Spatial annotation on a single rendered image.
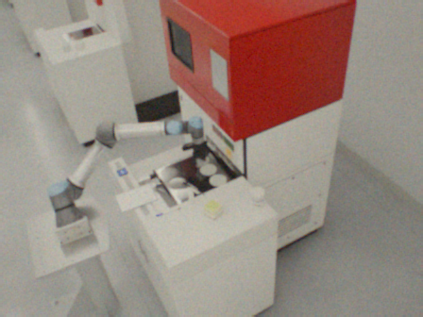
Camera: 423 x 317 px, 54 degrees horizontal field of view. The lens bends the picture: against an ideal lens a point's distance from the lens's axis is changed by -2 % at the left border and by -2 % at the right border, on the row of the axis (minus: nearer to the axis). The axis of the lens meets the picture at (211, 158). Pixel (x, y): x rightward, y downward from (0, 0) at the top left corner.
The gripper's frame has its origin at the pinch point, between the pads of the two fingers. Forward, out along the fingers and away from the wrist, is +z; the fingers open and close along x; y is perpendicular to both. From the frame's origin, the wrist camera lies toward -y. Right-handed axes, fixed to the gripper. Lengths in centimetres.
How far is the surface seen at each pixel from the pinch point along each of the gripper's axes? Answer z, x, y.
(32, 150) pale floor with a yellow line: 91, 68, -217
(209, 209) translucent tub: -12.0, -41.4, 23.5
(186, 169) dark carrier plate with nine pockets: 1.4, -3.4, -6.1
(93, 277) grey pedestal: 45, -67, -47
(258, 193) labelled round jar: -15, -26, 45
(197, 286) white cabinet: 20, -66, 24
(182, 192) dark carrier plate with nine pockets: 1.4, -22.5, -0.6
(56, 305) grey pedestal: 90, -72, -87
